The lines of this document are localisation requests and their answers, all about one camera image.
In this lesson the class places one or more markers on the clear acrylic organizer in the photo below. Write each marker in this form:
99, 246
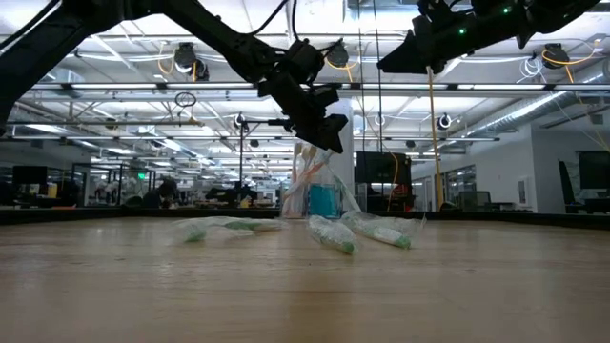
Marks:
349, 207

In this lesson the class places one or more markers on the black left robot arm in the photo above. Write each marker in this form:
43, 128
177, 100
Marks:
214, 33

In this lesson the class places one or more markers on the black chair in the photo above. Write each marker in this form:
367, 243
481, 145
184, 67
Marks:
567, 186

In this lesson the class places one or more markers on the small black monitor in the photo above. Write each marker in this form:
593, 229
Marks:
28, 175

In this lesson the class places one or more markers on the large black monitor on stand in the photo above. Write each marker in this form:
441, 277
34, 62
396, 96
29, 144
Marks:
381, 167

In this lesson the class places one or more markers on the yellow container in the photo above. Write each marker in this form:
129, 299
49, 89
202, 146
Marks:
51, 190

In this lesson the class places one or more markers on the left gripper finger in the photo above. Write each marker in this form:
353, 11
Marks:
333, 133
310, 135

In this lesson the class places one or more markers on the person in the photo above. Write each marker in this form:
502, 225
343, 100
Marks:
164, 190

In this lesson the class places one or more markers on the orange toothbrush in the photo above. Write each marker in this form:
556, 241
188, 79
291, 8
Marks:
310, 153
314, 170
296, 151

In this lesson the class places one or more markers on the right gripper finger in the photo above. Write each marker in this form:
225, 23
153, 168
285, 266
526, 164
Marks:
429, 66
412, 50

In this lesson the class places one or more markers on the grey mesh chair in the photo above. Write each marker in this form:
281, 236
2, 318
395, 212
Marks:
474, 201

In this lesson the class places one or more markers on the black frame enclosure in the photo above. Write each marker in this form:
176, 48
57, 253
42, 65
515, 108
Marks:
119, 165

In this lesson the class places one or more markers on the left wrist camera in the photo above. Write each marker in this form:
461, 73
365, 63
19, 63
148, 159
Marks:
328, 95

